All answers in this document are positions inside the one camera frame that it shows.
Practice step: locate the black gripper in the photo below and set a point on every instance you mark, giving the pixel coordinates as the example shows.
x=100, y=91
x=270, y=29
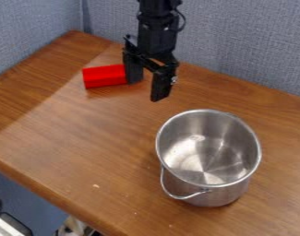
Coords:
x=149, y=51

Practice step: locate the red rectangular block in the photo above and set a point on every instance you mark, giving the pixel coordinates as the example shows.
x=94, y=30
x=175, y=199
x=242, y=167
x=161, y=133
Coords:
x=101, y=76

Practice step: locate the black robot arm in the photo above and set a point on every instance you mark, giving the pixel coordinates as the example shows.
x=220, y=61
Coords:
x=160, y=7

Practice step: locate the stainless steel pot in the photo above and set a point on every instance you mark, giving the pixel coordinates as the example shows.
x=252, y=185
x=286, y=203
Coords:
x=209, y=153

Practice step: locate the white object under table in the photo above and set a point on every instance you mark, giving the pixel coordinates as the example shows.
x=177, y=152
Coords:
x=73, y=227

